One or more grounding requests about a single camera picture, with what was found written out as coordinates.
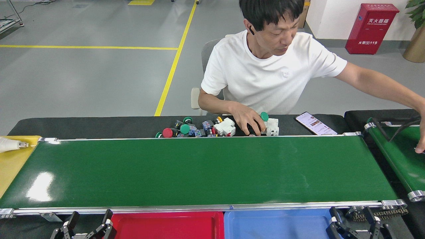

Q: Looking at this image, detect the person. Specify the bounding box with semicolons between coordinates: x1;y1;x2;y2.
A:
198;0;376;115

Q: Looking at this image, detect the smartphone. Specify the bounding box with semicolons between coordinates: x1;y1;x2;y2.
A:
295;112;338;135

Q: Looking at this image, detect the person's right hand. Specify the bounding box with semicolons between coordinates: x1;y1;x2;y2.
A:
232;102;267;136

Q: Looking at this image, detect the potted plant gold pot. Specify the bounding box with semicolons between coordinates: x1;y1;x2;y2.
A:
403;0;425;63

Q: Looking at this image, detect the metal cart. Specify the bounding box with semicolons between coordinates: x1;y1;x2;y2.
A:
0;0;24;34

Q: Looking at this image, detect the red plastic tray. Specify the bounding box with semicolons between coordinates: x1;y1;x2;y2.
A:
110;211;225;239

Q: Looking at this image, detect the person's left hand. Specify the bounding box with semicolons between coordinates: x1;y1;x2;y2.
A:
414;106;425;154

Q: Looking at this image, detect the black cable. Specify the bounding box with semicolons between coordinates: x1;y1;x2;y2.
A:
371;115;422;142

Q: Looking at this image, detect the long green conveyor belt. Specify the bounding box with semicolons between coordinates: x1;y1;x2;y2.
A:
0;132;408;219

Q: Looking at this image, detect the yellow plastic tray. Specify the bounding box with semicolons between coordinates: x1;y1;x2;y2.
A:
0;135;42;199

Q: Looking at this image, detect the short green conveyor belt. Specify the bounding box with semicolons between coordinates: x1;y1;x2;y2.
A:
364;117;425;202

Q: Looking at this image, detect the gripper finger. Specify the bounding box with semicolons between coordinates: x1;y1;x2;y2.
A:
362;206;382;239
87;209;117;239
325;206;358;239
50;211;80;239

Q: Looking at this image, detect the red fire extinguisher box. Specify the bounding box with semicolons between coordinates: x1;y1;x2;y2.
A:
345;3;400;55

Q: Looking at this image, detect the blue plastic tray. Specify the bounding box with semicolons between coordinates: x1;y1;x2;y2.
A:
224;208;336;239

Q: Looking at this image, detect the white light bulb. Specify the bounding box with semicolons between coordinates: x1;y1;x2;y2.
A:
0;137;30;154

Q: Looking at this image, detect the conveyor drive chain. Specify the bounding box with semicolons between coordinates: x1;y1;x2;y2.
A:
347;206;409;222

